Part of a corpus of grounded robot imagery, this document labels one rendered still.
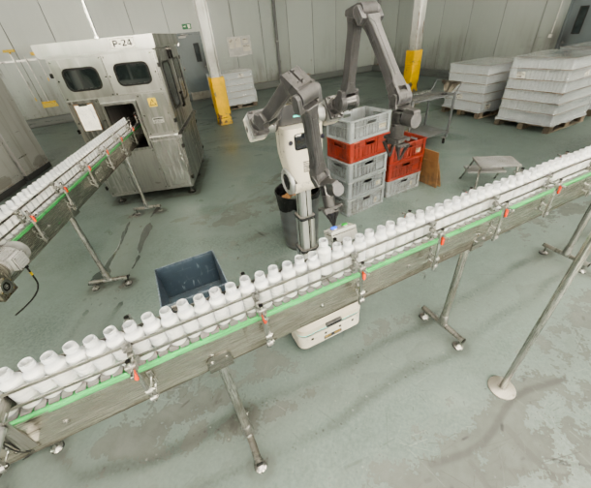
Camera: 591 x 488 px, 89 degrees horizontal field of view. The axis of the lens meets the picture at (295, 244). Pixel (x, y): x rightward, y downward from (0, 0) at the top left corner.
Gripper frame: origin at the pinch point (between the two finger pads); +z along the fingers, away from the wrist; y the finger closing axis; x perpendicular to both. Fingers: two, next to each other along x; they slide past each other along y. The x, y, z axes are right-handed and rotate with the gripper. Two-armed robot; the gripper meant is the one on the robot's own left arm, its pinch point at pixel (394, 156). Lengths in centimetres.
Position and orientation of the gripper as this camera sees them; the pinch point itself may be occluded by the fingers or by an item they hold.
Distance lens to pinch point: 148.1
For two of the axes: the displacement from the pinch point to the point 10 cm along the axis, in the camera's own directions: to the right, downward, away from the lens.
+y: -4.5, -4.9, 7.5
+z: 0.9, 8.1, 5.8
